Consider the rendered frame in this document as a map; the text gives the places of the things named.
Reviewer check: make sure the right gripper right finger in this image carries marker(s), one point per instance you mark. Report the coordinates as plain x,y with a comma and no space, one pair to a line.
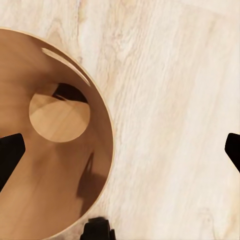
232,148

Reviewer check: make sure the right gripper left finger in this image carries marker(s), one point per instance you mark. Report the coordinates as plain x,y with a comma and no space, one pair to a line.
12,148

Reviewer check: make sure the trash can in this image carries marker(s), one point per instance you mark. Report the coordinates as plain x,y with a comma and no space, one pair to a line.
68,134

